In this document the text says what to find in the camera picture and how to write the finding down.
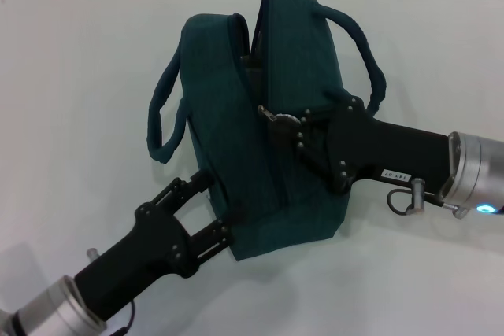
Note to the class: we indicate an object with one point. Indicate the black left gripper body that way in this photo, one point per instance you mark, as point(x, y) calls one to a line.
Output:
point(149, 245)

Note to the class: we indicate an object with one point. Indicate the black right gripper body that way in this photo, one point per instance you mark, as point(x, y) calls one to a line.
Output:
point(393, 151)

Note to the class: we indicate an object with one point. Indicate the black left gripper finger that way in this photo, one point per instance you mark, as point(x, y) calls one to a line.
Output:
point(212, 241)
point(185, 186)

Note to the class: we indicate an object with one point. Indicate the dark teal fabric lunch bag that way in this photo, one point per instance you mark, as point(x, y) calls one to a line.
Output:
point(220, 135)

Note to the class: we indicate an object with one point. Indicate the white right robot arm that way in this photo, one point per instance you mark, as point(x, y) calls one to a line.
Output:
point(476, 170)

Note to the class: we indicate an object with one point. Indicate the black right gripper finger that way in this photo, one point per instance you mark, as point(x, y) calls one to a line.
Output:
point(287, 127)
point(319, 159)

